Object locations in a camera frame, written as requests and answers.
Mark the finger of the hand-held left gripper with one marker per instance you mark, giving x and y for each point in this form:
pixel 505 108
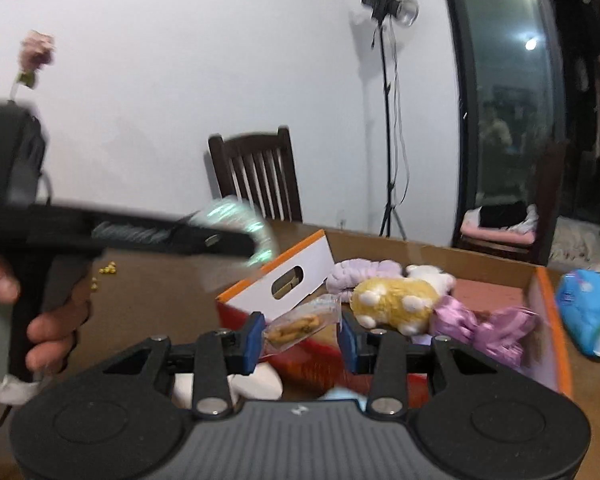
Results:
pixel 225 242

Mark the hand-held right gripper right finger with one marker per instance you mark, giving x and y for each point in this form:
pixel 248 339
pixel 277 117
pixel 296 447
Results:
pixel 348 344

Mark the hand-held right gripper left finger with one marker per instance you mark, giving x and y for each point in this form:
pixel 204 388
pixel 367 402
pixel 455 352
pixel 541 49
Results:
pixel 252 342

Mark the clear plastic ball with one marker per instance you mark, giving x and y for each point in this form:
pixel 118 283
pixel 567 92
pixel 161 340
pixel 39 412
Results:
pixel 260 232

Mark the clear cookie packet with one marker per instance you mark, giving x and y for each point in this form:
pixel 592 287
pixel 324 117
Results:
pixel 295 327

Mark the yellow plush toy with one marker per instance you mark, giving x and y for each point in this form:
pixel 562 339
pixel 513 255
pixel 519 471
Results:
pixel 395 300

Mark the purple towel headband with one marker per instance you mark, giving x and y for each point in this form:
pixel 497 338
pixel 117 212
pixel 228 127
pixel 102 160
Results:
pixel 350 275

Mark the red cardboard box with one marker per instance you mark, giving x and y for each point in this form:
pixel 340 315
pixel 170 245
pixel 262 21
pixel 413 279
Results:
pixel 310 260

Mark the pink satin scrunchie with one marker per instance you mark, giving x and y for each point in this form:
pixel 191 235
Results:
pixel 480 332

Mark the person's left hand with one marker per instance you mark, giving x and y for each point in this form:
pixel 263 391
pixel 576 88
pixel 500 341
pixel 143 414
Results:
pixel 55 340

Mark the light blue cloth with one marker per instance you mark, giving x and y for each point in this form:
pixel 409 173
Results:
pixel 340 394

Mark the dark wooden chair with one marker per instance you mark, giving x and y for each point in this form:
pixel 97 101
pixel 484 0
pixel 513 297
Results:
pixel 550 180
pixel 252 170

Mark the dried pink roses bouquet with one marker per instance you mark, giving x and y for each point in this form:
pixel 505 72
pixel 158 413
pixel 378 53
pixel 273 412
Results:
pixel 35 50

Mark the yellow flower bits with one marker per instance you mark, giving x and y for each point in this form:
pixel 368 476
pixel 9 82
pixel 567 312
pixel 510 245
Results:
pixel 109 269

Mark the pile of folded clothes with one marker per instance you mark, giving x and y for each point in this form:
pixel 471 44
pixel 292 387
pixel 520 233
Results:
pixel 500 222

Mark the blue wet wipes pack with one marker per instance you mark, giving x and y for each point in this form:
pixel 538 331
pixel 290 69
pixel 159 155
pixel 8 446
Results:
pixel 585 310

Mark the black studio light on stand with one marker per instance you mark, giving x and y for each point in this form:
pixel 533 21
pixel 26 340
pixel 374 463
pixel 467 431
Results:
pixel 380 2

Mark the black framed glass sliding door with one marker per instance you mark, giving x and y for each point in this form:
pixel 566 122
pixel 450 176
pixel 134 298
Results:
pixel 510 85

